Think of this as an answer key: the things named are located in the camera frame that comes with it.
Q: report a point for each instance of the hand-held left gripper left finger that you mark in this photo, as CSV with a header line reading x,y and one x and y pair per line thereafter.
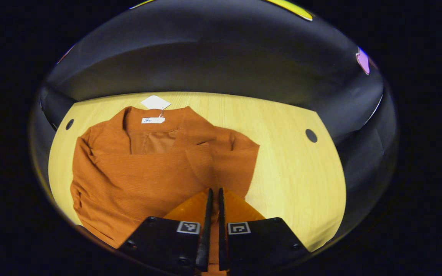
x,y
206,230

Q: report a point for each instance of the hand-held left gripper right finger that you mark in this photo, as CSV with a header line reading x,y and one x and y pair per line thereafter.
x,y
221,230

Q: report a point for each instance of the orange button-up jacket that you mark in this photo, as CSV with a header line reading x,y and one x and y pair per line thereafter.
x,y
136,180

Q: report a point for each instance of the white paper hang tag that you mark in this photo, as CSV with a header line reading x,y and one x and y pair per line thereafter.
x,y
155,102

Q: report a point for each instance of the black backdrop cloth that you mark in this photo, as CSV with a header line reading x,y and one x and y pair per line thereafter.
x,y
205,57

